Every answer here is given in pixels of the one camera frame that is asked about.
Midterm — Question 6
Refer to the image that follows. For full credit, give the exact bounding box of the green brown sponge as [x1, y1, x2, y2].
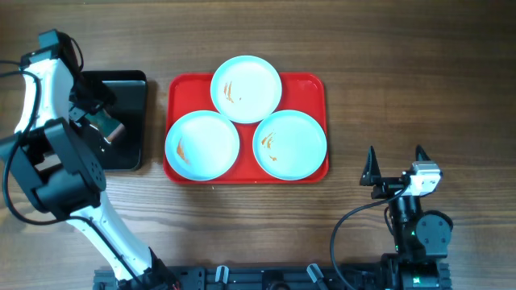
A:
[85, 109, 125, 143]

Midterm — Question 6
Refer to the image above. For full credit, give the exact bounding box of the white plate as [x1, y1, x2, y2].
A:
[164, 110, 240, 181]
[210, 55, 282, 124]
[252, 110, 327, 181]

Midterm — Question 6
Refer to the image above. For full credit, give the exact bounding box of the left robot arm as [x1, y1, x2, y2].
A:
[1, 29, 181, 289]

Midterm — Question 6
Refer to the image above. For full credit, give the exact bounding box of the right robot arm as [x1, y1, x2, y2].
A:
[356, 146, 453, 290]

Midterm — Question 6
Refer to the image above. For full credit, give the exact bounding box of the black metal tray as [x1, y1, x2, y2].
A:
[70, 70, 148, 171]

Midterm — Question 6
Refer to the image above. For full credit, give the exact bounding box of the red plastic tray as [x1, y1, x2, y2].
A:
[164, 72, 327, 184]

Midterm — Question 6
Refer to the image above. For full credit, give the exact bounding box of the right black cable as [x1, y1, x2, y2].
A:
[330, 185, 410, 290]

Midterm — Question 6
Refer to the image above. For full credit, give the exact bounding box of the black cable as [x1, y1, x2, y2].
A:
[0, 60, 142, 290]
[330, 185, 410, 290]

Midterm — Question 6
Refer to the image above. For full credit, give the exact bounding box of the left black cable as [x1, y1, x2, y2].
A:
[0, 60, 142, 290]

